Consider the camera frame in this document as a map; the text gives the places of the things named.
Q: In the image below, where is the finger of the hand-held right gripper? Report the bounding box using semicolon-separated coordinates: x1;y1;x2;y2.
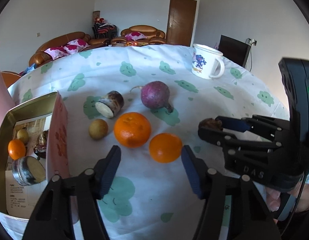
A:
216;115;291;140
198;127;282;153

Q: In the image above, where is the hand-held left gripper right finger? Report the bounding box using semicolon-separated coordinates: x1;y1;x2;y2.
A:
181;145;282;240

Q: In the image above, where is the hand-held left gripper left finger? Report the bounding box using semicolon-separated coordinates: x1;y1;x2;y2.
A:
22;145;122;240

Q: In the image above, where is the medium orange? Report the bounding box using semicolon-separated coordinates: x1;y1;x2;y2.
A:
149;133;183;164

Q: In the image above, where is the small brown round fruit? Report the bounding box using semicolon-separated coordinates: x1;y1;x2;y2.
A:
89;119;109;140

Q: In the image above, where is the large orange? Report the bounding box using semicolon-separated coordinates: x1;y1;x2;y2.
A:
114;112;152;148

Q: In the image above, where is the pink metal tin box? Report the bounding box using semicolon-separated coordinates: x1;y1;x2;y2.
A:
0;91;79;224

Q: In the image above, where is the cut yam piece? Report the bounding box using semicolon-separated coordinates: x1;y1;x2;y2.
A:
95;91;125;119

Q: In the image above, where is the purple radish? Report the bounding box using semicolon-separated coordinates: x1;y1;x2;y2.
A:
130;81;174;113

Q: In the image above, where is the short round yam slice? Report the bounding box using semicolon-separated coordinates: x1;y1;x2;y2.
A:
11;156;47;186

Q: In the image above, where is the small yellow round fruit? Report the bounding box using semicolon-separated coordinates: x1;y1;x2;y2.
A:
17;128;29;144

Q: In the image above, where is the small orange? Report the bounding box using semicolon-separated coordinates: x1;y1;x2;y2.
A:
8;139;27;160

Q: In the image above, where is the person's right hand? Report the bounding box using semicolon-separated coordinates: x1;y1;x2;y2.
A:
266;187;282;212

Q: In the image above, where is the white mug with blue print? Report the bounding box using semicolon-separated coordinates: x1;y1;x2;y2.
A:
191;43;225;80

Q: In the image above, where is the black television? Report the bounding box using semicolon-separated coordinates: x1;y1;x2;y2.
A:
218;35;250;68

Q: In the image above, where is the printed paper sheet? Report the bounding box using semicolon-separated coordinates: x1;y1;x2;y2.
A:
6;115;54;218

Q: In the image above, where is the white tablecloth with green clouds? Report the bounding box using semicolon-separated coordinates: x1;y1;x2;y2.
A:
0;44;295;240

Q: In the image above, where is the brown wooden door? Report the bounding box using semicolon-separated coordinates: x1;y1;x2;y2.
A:
168;0;197;47

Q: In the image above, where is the wooden coffee table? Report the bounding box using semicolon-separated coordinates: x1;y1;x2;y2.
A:
108;41;147;47

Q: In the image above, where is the blue cloth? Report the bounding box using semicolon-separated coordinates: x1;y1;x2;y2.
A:
20;64;37;77

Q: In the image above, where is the pink flowered pillow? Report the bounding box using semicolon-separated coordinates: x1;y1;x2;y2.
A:
125;32;147;41
63;38;91;54
45;45;70;60

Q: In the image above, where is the brown leather armchair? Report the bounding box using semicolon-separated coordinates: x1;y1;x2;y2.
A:
111;25;167;46

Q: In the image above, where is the orange-brown wooden chair back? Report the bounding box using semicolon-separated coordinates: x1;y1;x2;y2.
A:
1;71;22;88

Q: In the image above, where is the pink electric kettle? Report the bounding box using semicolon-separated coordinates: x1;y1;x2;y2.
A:
0;41;16;110

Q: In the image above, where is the stack of dark chairs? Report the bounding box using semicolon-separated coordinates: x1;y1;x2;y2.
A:
92;21;118;40

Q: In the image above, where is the brown leather sofa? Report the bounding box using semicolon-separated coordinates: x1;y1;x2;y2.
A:
29;32;110;67

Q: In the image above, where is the black cable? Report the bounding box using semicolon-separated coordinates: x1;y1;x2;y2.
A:
281;172;307;234

